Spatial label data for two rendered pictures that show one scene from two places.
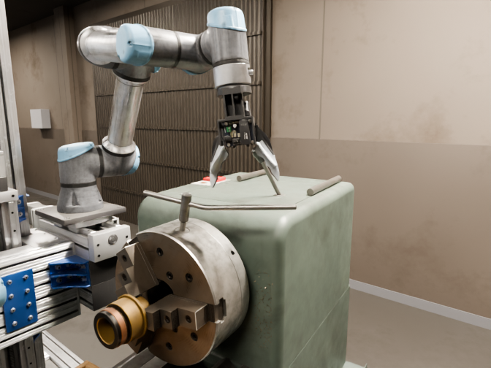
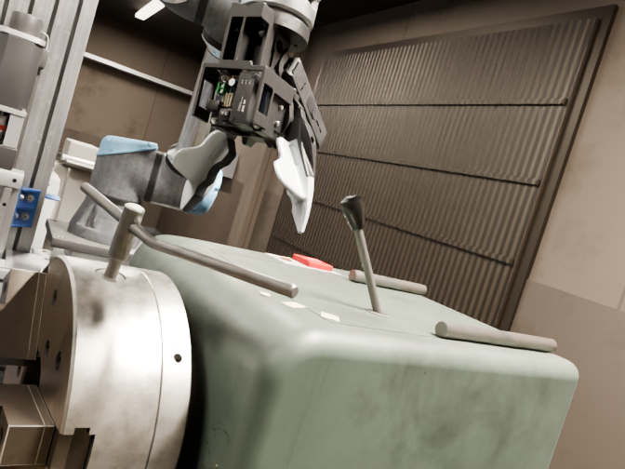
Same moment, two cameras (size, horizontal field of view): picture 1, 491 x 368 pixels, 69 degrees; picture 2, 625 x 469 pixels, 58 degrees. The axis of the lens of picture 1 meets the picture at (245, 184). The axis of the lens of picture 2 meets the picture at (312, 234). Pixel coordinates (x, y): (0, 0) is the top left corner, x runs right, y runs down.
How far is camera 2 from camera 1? 39 cm
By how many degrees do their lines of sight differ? 23
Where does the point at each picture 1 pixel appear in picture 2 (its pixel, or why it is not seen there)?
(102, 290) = not seen: hidden behind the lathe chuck
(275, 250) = (255, 387)
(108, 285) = not seen: hidden behind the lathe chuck
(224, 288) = (105, 411)
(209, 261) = (102, 344)
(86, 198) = (108, 222)
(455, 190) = not seen: outside the picture
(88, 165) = (130, 172)
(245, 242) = (222, 353)
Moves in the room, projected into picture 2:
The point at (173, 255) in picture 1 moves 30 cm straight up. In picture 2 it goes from (60, 310) to (138, 33)
